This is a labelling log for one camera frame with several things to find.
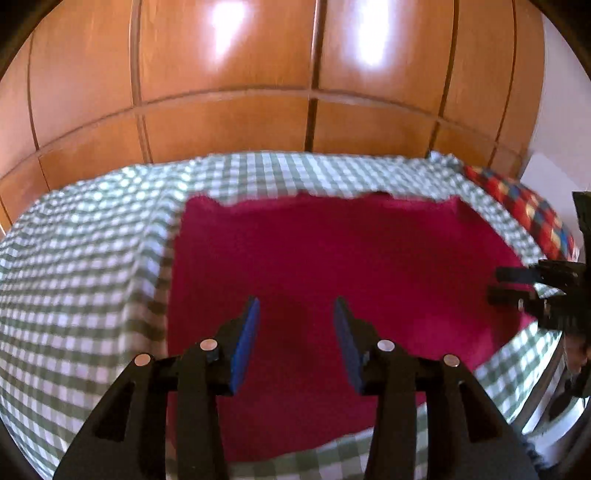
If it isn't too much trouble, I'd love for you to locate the green white checkered bed sheet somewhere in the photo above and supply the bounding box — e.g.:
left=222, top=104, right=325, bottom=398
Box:
left=0, top=150, right=566, bottom=480

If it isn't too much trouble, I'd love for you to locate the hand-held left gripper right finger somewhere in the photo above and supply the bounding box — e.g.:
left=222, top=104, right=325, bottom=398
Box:
left=333, top=295, right=541, bottom=480

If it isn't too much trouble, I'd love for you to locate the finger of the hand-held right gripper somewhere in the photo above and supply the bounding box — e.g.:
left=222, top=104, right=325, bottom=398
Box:
left=488, top=286, right=539, bottom=306
left=495, top=267, right=542, bottom=284

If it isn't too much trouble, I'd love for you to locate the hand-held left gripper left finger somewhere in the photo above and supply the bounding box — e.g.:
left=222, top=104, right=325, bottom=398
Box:
left=53, top=295, right=262, bottom=480

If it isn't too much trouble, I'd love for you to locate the red multicolour plaid blanket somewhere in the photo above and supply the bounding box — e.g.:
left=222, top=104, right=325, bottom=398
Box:
left=462, top=165, right=583, bottom=265

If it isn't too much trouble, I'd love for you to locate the white furniture piece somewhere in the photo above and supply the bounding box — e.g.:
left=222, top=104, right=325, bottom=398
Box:
left=519, top=152, right=587, bottom=200

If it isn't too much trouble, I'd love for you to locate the person's right hand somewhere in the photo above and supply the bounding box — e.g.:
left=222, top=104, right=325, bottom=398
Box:
left=566, top=333, right=591, bottom=376

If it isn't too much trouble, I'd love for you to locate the wooden panelled wardrobe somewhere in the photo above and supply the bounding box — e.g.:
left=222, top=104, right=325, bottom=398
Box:
left=0, top=0, right=546, bottom=227

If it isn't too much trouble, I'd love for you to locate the maroon embroidered sweater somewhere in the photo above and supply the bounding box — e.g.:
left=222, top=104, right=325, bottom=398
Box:
left=166, top=191, right=536, bottom=467

